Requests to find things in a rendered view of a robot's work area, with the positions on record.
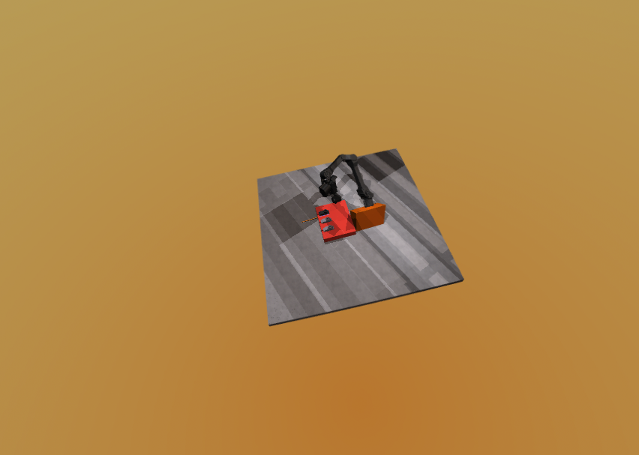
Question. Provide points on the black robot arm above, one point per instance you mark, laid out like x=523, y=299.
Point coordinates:
x=330, y=182

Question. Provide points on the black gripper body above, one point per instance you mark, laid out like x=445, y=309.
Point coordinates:
x=335, y=198

